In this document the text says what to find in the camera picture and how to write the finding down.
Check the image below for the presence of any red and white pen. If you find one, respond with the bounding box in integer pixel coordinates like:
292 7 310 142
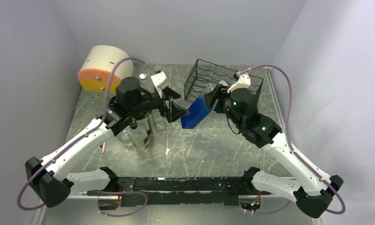
101 142 107 155

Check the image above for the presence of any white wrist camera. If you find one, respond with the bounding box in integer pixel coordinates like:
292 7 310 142
150 71 169 98
227 73 251 93

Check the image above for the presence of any clear bottle gold cap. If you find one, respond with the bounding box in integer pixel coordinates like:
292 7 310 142
126 118 150 155

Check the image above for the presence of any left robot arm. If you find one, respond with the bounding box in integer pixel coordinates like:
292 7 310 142
25 74 189 208

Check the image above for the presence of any cream and orange cylinder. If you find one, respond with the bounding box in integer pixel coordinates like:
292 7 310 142
77 45 134 93

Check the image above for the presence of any black wire wine rack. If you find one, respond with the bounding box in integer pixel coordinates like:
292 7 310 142
183 58 264 109

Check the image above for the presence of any clear bottle silver cap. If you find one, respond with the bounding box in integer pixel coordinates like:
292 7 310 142
139 73 149 90

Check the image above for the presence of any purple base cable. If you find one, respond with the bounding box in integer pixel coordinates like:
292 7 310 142
97 190 149 218

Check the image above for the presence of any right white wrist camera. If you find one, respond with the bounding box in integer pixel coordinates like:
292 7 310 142
227 73 251 93

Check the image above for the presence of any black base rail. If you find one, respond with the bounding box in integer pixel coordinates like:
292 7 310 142
87 177 259 207

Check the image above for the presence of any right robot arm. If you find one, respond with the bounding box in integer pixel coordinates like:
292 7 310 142
203 84 344 218

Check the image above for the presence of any blue square bottle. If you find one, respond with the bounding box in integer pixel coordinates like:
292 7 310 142
180 83 216 129

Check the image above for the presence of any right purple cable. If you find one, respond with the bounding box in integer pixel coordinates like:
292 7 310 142
236 64 346 216

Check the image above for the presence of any clear bottle white cap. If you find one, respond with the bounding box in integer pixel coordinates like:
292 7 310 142
115 128 130 142

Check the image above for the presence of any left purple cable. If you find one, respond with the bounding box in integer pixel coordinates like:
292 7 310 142
16 57 158 212

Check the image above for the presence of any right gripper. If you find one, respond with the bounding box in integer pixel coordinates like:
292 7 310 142
204 83 243 130

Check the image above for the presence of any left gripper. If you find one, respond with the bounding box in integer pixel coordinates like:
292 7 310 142
129 85 190 122

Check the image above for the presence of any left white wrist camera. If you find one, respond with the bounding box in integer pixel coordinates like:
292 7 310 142
150 71 169 98

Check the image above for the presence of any dark green wine bottle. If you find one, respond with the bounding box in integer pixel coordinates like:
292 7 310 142
135 113 152 135

